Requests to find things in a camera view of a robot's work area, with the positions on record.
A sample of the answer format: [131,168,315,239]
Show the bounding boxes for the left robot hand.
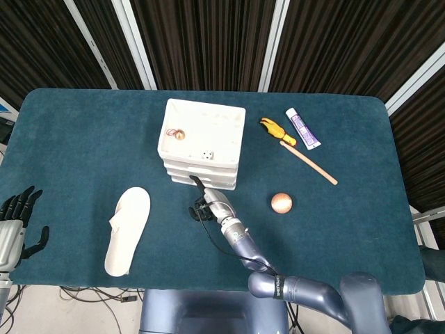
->
[0,186,50,271]

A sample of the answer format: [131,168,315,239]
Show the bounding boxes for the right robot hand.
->
[188,175,238,227]

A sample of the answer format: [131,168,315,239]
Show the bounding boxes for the clear drawer with yellow toy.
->
[165,168,240,182]

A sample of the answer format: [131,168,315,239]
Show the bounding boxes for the clear drawer with pink toy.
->
[169,176,238,191]

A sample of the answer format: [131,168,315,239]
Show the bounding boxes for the clear drawer with die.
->
[161,160,241,171]

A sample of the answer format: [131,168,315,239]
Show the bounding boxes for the white plastic drawer organizer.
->
[156,98,247,191]

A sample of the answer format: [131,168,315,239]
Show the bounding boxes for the orange wooden ball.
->
[270,192,293,214]

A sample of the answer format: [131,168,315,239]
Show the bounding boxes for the yellow toy claw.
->
[260,117,298,147]

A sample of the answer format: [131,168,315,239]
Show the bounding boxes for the white cloth slipper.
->
[104,186,152,278]

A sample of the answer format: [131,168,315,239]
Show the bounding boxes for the black device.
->
[0,118,15,144]

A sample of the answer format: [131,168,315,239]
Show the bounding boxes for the wooden stick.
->
[279,141,339,186]

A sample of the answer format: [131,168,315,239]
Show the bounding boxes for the teal tablecloth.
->
[8,87,427,296]

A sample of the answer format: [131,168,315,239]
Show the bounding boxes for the blue-grey robot torso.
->
[138,288,289,334]

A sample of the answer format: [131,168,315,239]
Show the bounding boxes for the white and purple tube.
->
[285,107,323,151]

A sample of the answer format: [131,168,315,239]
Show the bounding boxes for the blue and white box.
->
[0,96,19,122]

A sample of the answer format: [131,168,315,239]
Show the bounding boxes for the dark teal seat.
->
[419,245,445,281]

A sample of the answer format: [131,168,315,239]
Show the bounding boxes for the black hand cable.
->
[200,208,279,274]

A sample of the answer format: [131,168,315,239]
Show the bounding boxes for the floor cables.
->
[58,285,140,304]

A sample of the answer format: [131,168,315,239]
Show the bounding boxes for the white frame post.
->
[64,0,119,90]
[111,0,157,90]
[385,45,445,116]
[257,0,290,92]

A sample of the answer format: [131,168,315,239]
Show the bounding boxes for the aluminium frame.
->
[412,205,445,251]

